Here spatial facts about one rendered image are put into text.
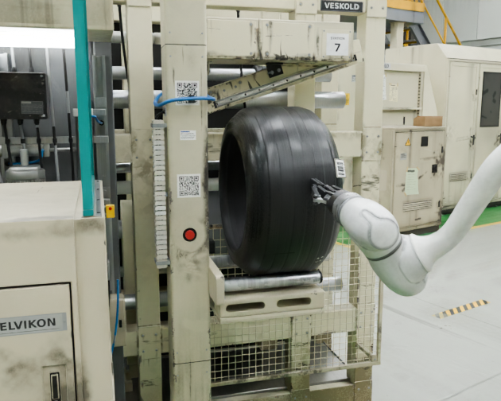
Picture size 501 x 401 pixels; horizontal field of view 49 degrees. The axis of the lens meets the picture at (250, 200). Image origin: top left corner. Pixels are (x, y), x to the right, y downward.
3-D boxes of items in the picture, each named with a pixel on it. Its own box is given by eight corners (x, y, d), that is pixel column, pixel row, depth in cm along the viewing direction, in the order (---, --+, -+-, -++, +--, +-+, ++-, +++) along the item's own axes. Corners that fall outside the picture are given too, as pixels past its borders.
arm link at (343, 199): (340, 197, 137) (331, 191, 142) (337, 232, 140) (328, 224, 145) (374, 196, 139) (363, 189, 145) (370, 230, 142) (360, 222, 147)
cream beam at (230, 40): (197, 59, 197) (196, 15, 194) (186, 64, 221) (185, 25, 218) (354, 62, 212) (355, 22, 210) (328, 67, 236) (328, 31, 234)
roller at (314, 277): (218, 277, 181) (218, 290, 182) (221, 280, 177) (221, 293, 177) (317, 268, 191) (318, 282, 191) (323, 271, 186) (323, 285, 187)
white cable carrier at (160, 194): (157, 268, 180) (153, 119, 172) (155, 264, 185) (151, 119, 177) (170, 267, 181) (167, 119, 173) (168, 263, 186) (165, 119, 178)
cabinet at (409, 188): (390, 242, 614) (395, 127, 593) (353, 231, 662) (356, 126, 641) (443, 231, 664) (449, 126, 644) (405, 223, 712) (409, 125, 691)
